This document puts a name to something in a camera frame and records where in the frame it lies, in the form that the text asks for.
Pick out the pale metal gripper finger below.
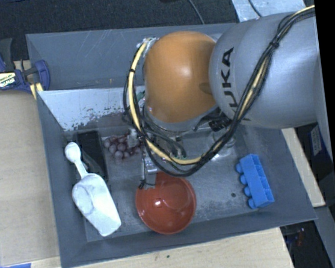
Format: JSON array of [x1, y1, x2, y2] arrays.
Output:
[[140, 157, 150, 183], [147, 167, 159, 185]]

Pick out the red bowl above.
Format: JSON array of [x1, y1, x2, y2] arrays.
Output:
[[131, 167, 201, 238]]

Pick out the purple toy grapes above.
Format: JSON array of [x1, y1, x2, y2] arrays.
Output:
[[102, 131, 143, 164]]

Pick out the black flat block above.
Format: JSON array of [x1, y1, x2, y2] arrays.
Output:
[[76, 129, 109, 184]]

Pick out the white plastic scoop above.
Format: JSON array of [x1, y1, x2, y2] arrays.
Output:
[[63, 137, 123, 241]]

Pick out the grey metal bin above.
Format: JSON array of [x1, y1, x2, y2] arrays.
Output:
[[25, 1, 321, 268]]

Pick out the clear plastic cup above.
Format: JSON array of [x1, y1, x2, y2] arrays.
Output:
[[211, 128, 239, 159]]

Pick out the blue toy building brick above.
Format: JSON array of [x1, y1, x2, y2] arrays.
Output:
[[233, 151, 276, 212]]

